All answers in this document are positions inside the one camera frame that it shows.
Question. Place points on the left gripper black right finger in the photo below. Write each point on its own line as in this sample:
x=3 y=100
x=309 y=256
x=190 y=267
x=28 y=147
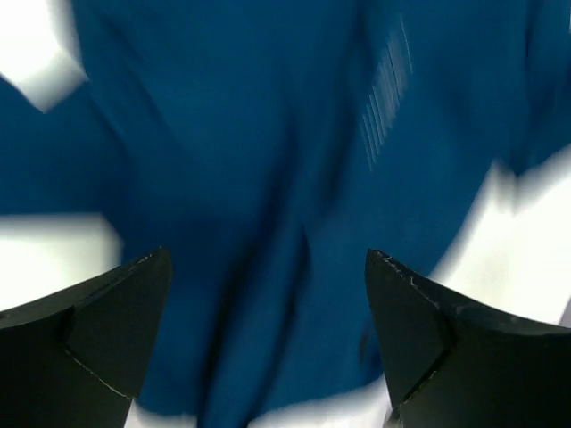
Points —
x=451 y=361

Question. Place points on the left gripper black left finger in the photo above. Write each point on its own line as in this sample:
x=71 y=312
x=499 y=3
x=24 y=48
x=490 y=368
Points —
x=77 y=358

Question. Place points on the blue zip jacket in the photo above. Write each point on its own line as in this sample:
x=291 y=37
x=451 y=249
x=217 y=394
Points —
x=268 y=145

